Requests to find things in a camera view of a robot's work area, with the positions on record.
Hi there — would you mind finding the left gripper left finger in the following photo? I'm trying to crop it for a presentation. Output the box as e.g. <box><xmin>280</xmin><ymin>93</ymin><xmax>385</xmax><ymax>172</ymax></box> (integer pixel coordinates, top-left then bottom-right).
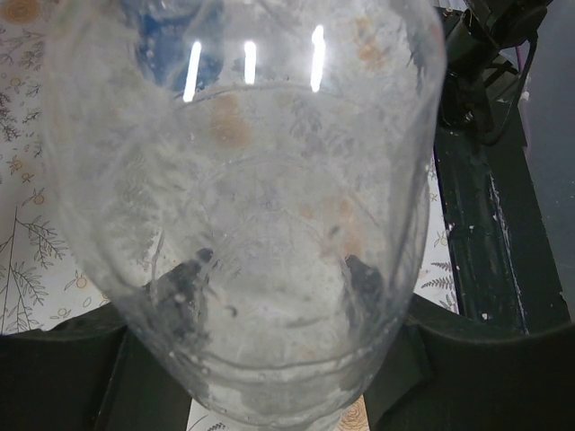
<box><xmin>1</xmin><ymin>304</ymin><xmax>191</xmax><ymax>430</ymax></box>

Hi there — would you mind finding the blue label water bottle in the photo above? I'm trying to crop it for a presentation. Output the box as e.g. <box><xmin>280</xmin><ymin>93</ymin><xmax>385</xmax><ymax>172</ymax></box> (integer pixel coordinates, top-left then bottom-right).
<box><xmin>122</xmin><ymin>1</ymin><xmax>224</xmax><ymax>92</ymax></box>

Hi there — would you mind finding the clear plastic bottle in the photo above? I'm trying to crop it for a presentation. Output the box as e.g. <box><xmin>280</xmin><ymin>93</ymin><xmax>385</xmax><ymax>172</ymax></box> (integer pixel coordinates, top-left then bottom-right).
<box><xmin>40</xmin><ymin>0</ymin><xmax>448</xmax><ymax>431</ymax></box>

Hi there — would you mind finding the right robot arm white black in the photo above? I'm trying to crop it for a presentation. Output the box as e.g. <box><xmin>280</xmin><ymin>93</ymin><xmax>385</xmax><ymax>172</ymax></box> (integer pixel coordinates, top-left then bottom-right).
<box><xmin>437</xmin><ymin>0</ymin><xmax>550</xmax><ymax>146</ymax></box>

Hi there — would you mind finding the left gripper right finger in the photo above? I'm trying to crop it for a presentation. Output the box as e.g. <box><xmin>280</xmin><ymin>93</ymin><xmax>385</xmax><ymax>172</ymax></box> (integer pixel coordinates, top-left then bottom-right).
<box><xmin>364</xmin><ymin>295</ymin><xmax>574</xmax><ymax>430</ymax></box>

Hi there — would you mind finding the floral patterned table mat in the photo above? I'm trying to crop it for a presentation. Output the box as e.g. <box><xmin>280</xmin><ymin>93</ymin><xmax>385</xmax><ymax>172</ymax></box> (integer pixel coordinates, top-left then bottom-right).
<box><xmin>0</xmin><ymin>0</ymin><xmax>464</xmax><ymax>431</ymax></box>

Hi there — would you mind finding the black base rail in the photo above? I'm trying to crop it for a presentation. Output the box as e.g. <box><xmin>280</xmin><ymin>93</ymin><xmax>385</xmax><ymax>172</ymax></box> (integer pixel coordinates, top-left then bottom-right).
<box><xmin>434</xmin><ymin>130</ymin><xmax>571</xmax><ymax>334</ymax></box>

